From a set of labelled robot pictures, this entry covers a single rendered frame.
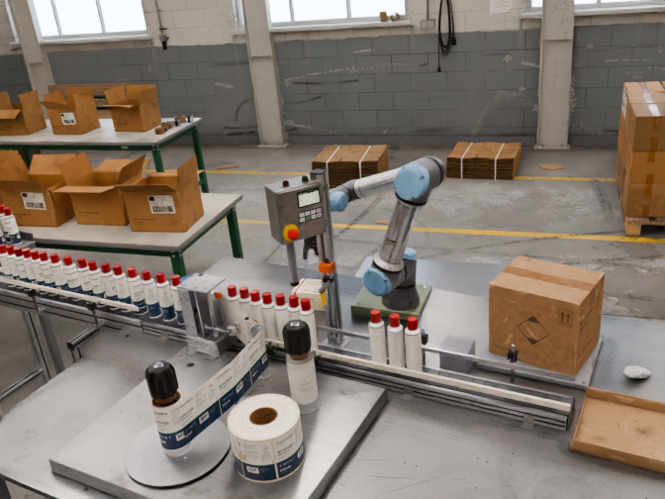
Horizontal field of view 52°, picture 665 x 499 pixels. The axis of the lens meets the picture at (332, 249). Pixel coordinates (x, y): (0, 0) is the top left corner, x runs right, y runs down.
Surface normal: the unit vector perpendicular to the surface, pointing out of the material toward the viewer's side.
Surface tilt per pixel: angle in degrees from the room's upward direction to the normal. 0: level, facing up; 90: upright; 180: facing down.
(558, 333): 90
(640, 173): 92
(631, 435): 0
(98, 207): 90
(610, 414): 0
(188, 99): 90
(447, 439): 0
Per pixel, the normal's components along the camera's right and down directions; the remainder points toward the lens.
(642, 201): -0.31, 0.42
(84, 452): -0.09, -0.91
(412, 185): -0.53, 0.22
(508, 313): -0.61, 0.38
